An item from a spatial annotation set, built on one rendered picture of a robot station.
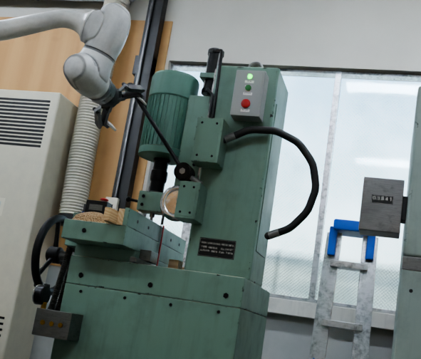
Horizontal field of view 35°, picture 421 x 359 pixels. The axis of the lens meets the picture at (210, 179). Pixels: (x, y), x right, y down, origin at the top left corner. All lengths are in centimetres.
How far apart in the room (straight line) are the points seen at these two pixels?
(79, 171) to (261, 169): 180
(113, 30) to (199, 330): 92
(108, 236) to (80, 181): 176
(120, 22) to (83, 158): 186
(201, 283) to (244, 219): 26
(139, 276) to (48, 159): 182
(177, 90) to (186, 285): 72
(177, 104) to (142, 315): 76
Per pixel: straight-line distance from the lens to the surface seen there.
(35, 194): 375
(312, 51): 388
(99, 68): 201
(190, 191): 211
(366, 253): 279
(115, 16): 206
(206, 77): 241
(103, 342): 212
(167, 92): 237
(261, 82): 220
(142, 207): 233
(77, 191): 379
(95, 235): 207
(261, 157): 218
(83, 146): 384
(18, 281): 370
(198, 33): 407
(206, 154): 214
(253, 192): 215
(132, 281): 210
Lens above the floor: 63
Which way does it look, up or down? 13 degrees up
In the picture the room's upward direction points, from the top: 9 degrees clockwise
